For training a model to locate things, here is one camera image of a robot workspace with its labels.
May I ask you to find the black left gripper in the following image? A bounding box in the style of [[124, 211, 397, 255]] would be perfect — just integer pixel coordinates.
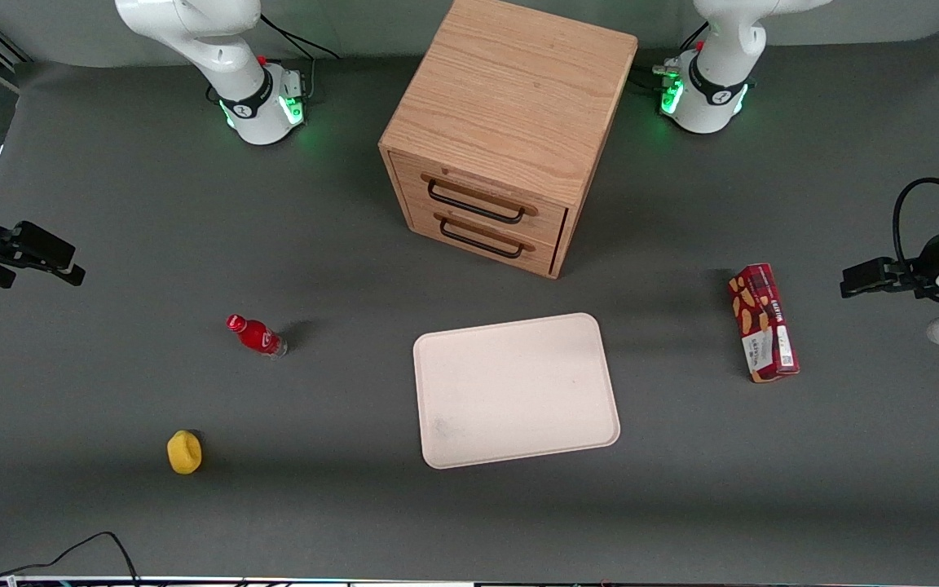
[[840, 231, 939, 304]]

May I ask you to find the red cookie box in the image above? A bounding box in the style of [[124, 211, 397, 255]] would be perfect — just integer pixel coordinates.
[[728, 263, 801, 384]]

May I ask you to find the cream plastic tray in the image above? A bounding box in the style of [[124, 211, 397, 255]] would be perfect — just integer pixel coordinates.
[[412, 312, 622, 470]]

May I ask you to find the grey table cover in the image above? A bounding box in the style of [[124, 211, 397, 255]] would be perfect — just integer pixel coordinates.
[[0, 33, 939, 581]]

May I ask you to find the small red soda bottle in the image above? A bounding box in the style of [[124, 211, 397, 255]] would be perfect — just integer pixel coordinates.
[[226, 314, 289, 358]]

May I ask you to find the yellow lemon toy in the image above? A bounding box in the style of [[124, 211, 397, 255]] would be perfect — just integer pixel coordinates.
[[166, 430, 203, 476]]

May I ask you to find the wooden drawer front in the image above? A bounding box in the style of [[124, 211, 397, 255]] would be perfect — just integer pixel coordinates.
[[404, 200, 564, 274], [388, 152, 570, 243]]

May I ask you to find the wooden drawer cabinet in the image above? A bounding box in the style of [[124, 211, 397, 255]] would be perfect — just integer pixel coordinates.
[[378, 0, 640, 280]]

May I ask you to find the black arm base cable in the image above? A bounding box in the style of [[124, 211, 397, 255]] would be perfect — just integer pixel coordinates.
[[631, 23, 712, 97], [260, 12, 342, 105]]

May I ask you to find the black metal drawer handle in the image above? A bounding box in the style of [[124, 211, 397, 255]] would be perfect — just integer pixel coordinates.
[[426, 179, 526, 225], [439, 216, 526, 260]]

